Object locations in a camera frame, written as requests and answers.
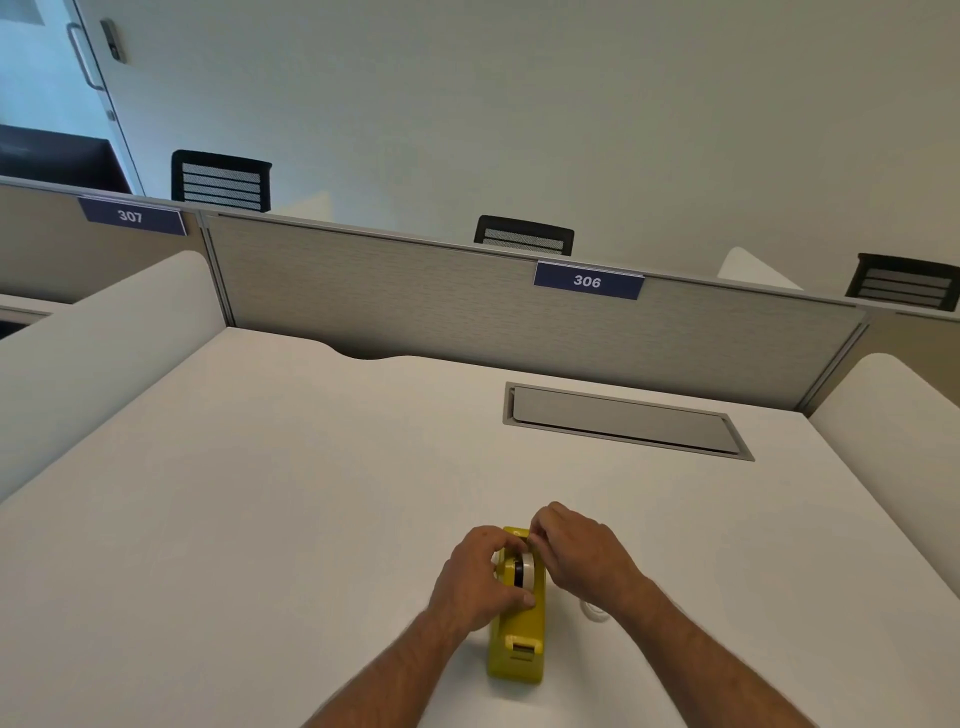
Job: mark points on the person's right hand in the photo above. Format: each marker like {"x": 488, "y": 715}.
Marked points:
{"x": 592, "y": 559}

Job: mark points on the person's left hand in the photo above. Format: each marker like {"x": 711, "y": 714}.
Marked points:
{"x": 469, "y": 581}

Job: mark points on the person's left thumb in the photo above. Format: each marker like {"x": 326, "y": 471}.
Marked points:
{"x": 517, "y": 597}

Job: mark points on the person's right fingers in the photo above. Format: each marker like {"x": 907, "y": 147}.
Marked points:
{"x": 547, "y": 529}

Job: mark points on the white tape roll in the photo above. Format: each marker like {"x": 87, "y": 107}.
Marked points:
{"x": 529, "y": 571}

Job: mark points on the yellow tape dispenser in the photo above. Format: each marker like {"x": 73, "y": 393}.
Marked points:
{"x": 519, "y": 637}

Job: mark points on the person's left forearm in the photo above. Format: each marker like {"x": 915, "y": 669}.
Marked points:
{"x": 390, "y": 675}

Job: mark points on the person's right forearm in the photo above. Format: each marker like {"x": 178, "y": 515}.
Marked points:
{"x": 697, "y": 660}

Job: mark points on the small white round object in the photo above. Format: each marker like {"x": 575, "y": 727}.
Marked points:
{"x": 597, "y": 612}

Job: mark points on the wide grey partition panel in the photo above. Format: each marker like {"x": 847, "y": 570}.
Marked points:
{"x": 450, "y": 315}

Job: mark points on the blue number sign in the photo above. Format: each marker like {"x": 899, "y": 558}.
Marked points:
{"x": 131, "y": 216}
{"x": 588, "y": 280}

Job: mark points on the black mesh office chair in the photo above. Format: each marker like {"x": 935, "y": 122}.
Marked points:
{"x": 221, "y": 181}
{"x": 525, "y": 236}
{"x": 904, "y": 281}

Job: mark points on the white rounded side divider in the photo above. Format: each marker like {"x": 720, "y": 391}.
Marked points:
{"x": 900, "y": 457}
{"x": 754, "y": 270}
{"x": 97, "y": 352}

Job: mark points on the beige partition panel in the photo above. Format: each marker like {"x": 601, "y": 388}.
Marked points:
{"x": 907, "y": 337}
{"x": 45, "y": 255}

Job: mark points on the grey door lock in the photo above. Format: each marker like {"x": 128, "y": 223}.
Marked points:
{"x": 113, "y": 40}

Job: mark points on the glass door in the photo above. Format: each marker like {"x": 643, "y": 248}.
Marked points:
{"x": 45, "y": 67}

